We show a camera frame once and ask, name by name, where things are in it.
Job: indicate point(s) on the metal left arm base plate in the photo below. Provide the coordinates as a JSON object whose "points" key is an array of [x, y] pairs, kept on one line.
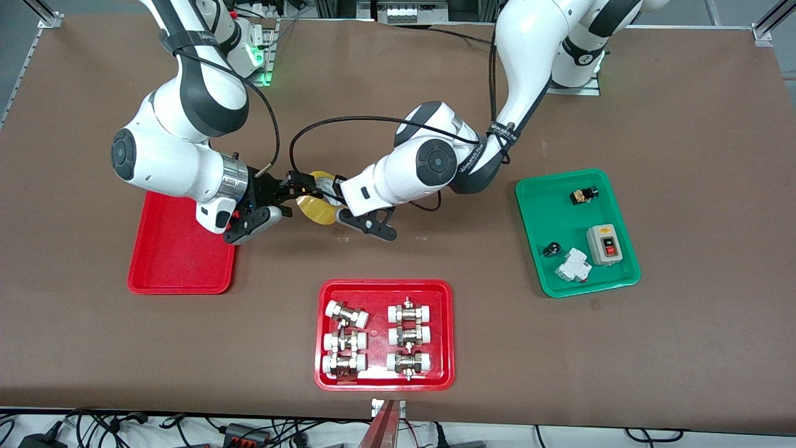
{"points": [[591, 89]]}

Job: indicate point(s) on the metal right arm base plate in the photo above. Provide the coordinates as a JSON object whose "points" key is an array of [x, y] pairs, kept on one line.
{"points": [[268, 62]]}

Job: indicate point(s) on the yellow tape roll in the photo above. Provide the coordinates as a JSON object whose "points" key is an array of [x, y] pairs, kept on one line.
{"points": [[317, 213]]}

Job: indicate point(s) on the silver metal bracket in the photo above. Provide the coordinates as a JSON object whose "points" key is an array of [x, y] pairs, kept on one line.
{"points": [[375, 407]]}

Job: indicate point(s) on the black power adapter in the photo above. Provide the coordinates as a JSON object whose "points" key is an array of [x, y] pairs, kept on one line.
{"points": [[40, 440]]}

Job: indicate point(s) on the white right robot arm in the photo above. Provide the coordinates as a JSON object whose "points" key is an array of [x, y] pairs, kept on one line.
{"points": [[161, 155]]}

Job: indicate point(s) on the black brass connector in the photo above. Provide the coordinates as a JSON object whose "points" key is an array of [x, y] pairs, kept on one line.
{"points": [[584, 196]]}

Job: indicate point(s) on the white metal pipe fitting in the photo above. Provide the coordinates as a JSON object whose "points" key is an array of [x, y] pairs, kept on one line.
{"points": [[345, 341], [410, 313], [409, 336], [344, 363], [408, 362], [346, 314]]}

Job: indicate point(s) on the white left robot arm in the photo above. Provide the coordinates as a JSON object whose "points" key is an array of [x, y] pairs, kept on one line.
{"points": [[435, 162]]}

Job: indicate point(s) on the red metal bar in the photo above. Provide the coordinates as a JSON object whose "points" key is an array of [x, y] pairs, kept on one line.
{"points": [[380, 429]]}

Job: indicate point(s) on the brown table mat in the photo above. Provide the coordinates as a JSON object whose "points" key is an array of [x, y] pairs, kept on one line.
{"points": [[684, 124]]}

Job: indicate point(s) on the black orange connector block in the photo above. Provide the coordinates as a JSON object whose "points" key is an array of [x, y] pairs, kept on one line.
{"points": [[245, 434]]}

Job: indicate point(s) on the white terminal block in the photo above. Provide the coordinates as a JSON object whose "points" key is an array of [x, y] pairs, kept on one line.
{"points": [[401, 14]]}

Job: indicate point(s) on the white circuit breaker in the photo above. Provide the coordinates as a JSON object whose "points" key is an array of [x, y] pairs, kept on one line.
{"points": [[573, 266]]}

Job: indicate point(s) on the small black knob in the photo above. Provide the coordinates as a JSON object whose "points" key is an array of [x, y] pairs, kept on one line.
{"points": [[552, 249]]}

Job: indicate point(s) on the aluminium corner bracket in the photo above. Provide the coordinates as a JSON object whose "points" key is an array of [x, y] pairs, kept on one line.
{"points": [[50, 20], [762, 34]]}

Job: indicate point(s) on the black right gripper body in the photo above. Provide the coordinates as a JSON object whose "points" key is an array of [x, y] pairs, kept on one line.
{"points": [[262, 190]]}

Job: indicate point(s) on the grey push button switch box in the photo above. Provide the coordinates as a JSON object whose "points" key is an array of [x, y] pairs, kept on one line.
{"points": [[603, 246]]}

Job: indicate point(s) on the red plastic tray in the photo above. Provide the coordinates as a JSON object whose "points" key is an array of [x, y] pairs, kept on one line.
{"points": [[379, 373], [174, 255]]}

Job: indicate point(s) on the green plastic tray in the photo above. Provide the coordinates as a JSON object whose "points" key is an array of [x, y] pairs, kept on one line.
{"points": [[572, 274]]}

